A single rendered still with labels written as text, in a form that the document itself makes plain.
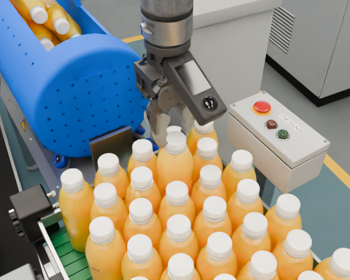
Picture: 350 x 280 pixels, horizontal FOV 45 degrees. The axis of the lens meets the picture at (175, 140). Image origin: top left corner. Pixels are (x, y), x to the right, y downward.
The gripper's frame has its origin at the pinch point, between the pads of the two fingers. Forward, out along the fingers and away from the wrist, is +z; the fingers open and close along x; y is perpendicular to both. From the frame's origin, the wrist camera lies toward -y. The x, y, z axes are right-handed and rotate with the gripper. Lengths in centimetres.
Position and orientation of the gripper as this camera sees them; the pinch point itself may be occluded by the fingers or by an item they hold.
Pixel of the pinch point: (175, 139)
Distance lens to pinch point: 76.5
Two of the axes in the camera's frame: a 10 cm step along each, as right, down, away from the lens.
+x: -8.5, 3.7, -3.8
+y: -5.3, -5.9, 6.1
